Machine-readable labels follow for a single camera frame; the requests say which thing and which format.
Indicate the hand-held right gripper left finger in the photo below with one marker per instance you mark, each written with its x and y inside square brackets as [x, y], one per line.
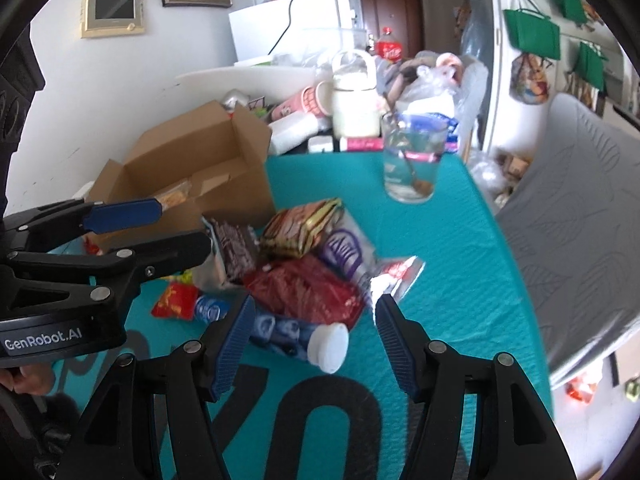
[230, 350]

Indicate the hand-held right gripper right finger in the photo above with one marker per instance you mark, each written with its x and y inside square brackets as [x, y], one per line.
[395, 350]

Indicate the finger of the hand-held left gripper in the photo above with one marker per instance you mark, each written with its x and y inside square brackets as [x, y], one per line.
[165, 255]
[125, 212]

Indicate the yellow green candy packet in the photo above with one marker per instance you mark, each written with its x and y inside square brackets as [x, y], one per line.
[182, 276]

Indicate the small red yellow packet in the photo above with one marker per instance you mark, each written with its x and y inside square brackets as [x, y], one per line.
[172, 302]

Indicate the yellow orange snack packet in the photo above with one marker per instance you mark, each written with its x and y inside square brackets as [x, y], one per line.
[172, 197]

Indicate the clear translucent snack packet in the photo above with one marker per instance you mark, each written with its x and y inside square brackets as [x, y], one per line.
[212, 278]

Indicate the blue tube with white cap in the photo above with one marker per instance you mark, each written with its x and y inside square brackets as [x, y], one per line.
[285, 332]

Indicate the dark brown snack packet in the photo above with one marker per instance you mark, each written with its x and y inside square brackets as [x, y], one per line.
[235, 250]

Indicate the brown cardboard box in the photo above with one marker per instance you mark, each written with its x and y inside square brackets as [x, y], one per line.
[235, 195]

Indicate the red snack packet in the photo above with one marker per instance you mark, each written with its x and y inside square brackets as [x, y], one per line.
[300, 290]

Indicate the purple white snack packet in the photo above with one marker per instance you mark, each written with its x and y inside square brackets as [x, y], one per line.
[345, 250]

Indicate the red gold peanut packet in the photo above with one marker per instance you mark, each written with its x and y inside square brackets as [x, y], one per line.
[300, 227]

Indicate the person's left hand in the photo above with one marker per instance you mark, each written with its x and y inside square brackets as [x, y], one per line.
[27, 381]

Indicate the red gold wrapper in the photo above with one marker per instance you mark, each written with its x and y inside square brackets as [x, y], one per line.
[91, 246]

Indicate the metal spoon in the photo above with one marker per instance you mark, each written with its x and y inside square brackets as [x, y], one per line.
[422, 187]

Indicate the white foam block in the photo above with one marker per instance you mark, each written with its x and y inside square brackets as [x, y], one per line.
[295, 132]

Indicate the clear glass cup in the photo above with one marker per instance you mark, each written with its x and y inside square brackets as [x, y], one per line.
[410, 160]

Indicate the pink paper cup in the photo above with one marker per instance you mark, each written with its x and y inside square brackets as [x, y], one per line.
[324, 97]
[295, 105]

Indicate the pink slim box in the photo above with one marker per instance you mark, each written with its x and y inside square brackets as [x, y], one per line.
[360, 144]

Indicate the grey leaf-pattern chair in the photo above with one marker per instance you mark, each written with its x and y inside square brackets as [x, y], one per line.
[575, 220]

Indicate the blue white packet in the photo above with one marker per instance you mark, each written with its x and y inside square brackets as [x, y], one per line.
[450, 127]

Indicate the white fridge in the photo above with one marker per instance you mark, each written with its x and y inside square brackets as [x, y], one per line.
[310, 20]

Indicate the clear plastic bag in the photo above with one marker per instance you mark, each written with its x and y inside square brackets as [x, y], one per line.
[430, 85]

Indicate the pink soft toy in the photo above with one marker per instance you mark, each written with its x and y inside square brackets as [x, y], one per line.
[447, 62]

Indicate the colourful patterned bag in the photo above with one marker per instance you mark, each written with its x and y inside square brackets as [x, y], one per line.
[530, 77]

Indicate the cola bottle with red cap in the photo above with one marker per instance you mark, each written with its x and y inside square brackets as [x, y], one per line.
[389, 45]

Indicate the brown door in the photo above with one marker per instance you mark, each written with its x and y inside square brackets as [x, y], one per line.
[390, 15]

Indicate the clear hanging plastic cover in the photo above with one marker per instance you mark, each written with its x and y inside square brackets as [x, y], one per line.
[472, 25]

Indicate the beige wall intercom panel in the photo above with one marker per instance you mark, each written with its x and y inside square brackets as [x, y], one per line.
[112, 12]

